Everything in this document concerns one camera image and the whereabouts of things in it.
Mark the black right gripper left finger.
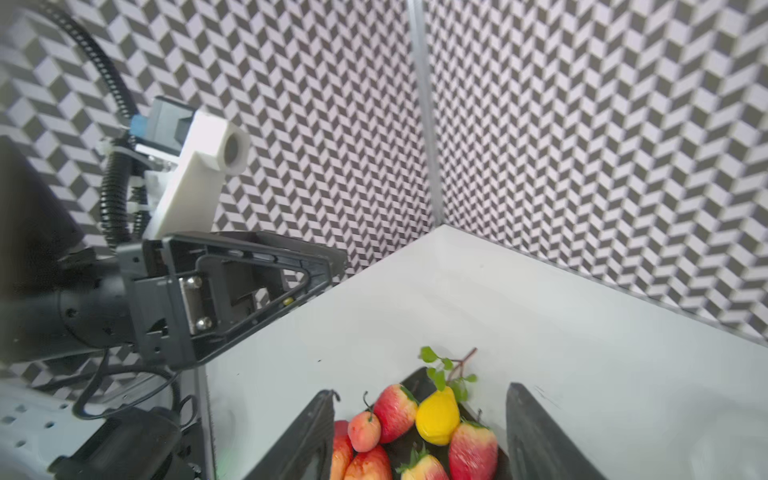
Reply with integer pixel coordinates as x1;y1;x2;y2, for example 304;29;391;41
245;390;340;480

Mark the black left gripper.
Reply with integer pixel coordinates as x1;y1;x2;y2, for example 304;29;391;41
59;232;347;369

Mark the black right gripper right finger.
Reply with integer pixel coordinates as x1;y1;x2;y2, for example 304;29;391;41
506;383;606;480

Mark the small peach fake cherry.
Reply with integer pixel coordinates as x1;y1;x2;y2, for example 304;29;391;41
347;392;381;453

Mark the red yellow fake apple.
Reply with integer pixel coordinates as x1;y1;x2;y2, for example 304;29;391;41
449;417;499;480

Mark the red fake strawberry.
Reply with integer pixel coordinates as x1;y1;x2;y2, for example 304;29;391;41
343;445;393;480

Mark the red strawberry shaped fake fruit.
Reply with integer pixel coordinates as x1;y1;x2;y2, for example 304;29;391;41
373;384;419;444

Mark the yellow fake pear with leaves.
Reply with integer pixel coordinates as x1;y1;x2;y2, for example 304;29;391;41
415;346;478;446

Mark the peach fake apple green leaf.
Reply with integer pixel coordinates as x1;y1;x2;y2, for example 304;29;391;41
396;445;449;480

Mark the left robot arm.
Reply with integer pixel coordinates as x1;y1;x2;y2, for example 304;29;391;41
1;1;347;479

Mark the black tray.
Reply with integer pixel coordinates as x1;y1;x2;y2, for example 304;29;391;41
378;367;512;479

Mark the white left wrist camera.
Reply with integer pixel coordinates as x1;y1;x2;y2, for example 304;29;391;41
129;97;251;240

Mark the aluminium corner post left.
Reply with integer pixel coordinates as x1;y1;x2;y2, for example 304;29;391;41
406;0;445;227

